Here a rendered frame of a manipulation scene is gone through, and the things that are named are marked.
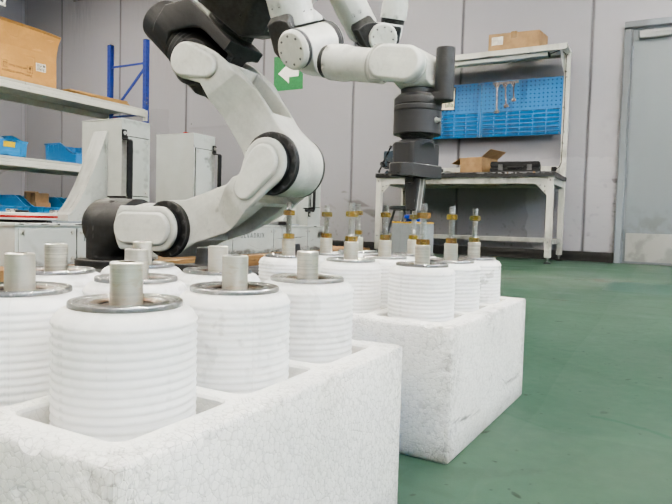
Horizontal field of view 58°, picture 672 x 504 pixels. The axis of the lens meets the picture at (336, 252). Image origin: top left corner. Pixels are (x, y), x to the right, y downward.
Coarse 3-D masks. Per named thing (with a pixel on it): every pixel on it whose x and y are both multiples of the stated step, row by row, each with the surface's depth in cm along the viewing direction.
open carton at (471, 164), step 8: (488, 152) 544; (496, 152) 552; (504, 152) 560; (456, 160) 564; (464, 160) 558; (472, 160) 552; (480, 160) 547; (488, 160) 555; (496, 160) 567; (464, 168) 558; (472, 168) 553; (480, 168) 547; (488, 168) 556
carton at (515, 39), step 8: (512, 32) 542; (520, 32) 538; (528, 32) 535; (536, 32) 531; (496, 40) 549; (504, 40) 546; (512, 40) 542; (520, 40) 538; (528, 40) 535; (536, 40) 531; (544, 40) 543; (488, 48) 554; (496, 48) 550; (504, 48) 546; (512, 48) 542
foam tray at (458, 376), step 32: (352, 320) 85; (384, 320) 82; (416, 320) 82; (448, 320) 83; (480, 320) 87; (512, 320) 103; (416, 352) 80; (448, 352) 78; (480, 352) 88; (512, 352) 104; (416, 384) 80; (448, 384) 78; (480, 384) 89; (512, 384) 105; (416, 416) 80; (448, 416) 78; (480, 416) 90; (416, 448) 81; (448, 448) 78
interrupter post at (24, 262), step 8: (8, 256) 46; (16, 256) 46; (24, 256) 46; (32, 256) 47; (8, 264) 46; (16, 264) 46; (24, 264) 47; (32, 264) 47; (8, 272) 46; (16, 272) 46; (24, 272) 47; (32, 272) 47; (8, 280) 46; (16, 280) 46; (24, 280) 47; (32, 280) 47; (8, 288) 46; (16, 288) 46; (24, 288) 47; (32, 288) 47
